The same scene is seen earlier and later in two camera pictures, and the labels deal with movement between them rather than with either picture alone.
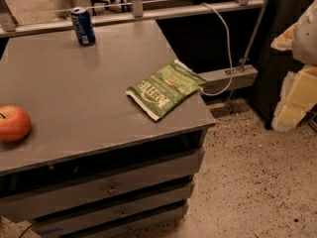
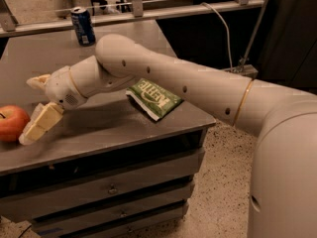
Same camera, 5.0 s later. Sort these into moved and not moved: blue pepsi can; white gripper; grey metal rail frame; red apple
Moved: white gripper
Not moved: blue pepsi can; red apple; grey metal rail frame
